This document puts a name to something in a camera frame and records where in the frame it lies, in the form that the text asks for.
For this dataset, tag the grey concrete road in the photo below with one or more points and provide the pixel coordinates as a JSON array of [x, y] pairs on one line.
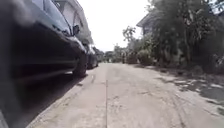
[[133, 100]]

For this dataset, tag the row of trees and bushes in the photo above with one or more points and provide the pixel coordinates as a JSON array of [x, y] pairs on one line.
[[180, 36]]

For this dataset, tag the dark parked car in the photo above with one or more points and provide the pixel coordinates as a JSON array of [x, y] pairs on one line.
[[40, 50]]

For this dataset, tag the pale building with roof overhang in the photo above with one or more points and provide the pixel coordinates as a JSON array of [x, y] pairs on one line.
[[75, 16]]

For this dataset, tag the house behind trees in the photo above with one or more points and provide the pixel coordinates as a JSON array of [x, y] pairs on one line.
[[145, 25]]

